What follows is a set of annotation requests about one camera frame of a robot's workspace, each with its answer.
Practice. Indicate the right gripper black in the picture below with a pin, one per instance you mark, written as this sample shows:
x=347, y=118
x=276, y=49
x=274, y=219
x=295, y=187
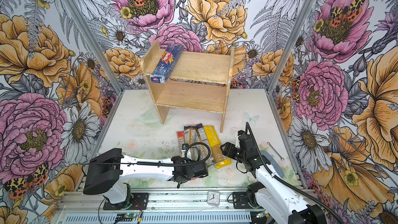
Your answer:
x=229, y=149

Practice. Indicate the blue-end spaghetti bag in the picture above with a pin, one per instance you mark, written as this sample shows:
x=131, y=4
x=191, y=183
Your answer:
x=190, y=137
x=203, y=138

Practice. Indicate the blue Barilla spaghetti box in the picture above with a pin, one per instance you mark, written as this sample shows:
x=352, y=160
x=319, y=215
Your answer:
x=167, y=63

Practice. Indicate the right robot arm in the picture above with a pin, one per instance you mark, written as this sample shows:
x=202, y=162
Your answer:
x=280, y=202

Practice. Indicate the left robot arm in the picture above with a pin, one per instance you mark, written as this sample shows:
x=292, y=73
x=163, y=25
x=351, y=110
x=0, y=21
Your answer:
x=109, y=172

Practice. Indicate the wooden two-tier shelf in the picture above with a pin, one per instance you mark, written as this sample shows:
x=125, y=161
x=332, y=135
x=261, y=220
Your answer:
x=199, y=81

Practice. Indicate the yellow spaghetti bag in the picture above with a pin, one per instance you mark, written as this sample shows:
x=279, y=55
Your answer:
x=215, y=145

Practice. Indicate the red spaghetti bag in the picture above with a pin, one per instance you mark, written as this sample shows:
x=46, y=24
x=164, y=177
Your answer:
x=182, y=144

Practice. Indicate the small white clock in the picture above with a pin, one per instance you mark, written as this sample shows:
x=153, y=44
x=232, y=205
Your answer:
x=213, y=198

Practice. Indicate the green circuit board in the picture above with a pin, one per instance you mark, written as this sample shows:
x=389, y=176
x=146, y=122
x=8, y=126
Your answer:
x=128, y=217

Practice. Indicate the aluminium front rail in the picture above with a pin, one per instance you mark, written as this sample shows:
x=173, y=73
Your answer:
x=165, y=206

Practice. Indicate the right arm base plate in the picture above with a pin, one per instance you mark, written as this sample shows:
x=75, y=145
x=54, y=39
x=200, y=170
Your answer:
x=240, y=200

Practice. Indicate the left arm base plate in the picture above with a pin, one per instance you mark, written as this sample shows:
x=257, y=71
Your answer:
x=136, y=201

